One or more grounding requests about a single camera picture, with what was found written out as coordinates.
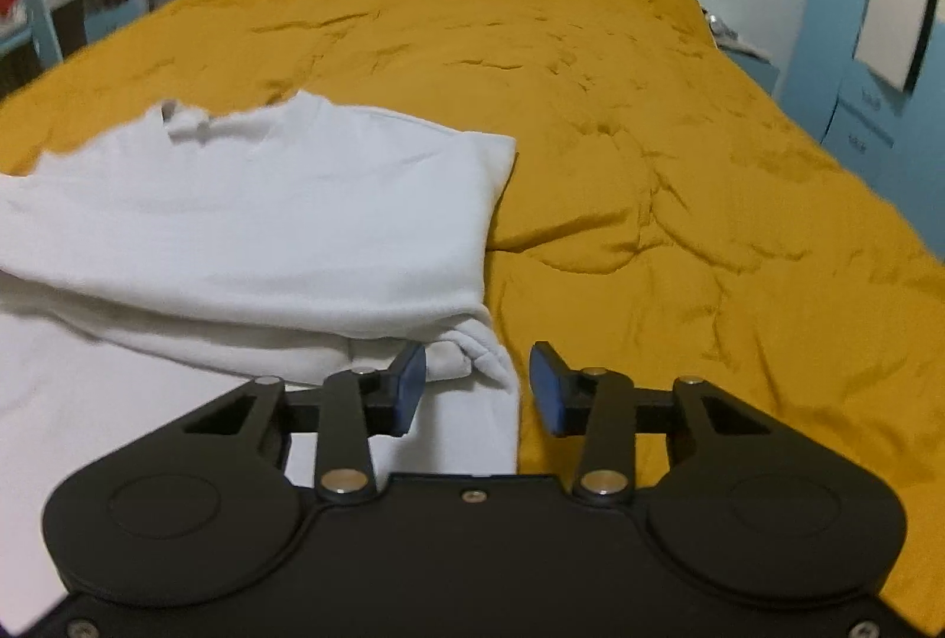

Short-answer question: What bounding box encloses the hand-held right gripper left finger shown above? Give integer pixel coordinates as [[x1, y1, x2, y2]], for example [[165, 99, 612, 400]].
[[181, 343, 429, 503]]

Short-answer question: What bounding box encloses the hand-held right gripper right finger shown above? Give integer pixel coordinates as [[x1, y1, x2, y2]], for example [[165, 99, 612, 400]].
[[529, 341, 770, 503]]

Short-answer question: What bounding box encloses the white printed t-shirt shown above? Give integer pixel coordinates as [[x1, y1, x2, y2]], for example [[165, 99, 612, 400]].
[[0, 90, 522, 635]]

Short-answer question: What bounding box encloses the mustard yellow blanket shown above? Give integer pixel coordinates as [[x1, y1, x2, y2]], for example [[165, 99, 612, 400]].
[[0, 0, 945, 635]]

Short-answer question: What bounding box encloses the blue nightstand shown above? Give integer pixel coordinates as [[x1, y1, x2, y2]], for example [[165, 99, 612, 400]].
[[701, 6, 781, 102]]

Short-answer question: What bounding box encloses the blue and white wardrobe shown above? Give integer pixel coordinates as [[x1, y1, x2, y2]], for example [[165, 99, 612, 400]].
[[778, 0, 945, 240]]

